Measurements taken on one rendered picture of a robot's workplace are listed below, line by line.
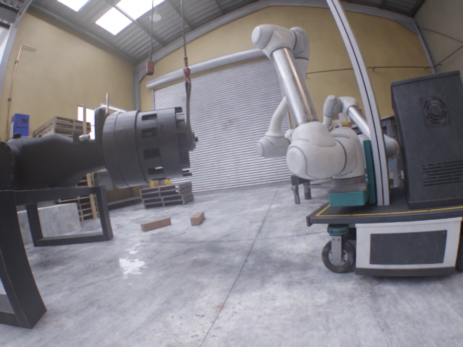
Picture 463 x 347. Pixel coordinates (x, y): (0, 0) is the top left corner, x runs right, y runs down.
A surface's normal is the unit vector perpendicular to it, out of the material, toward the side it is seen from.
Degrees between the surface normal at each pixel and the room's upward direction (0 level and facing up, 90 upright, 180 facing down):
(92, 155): 90
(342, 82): 90
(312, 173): 135
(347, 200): 90
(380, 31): 90
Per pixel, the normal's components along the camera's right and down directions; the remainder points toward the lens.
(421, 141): -0.68, 0.10
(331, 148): 0.33, -0.41
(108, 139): 0.18, -0.14
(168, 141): 0.22, 0.12
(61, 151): 0.51, -0.07
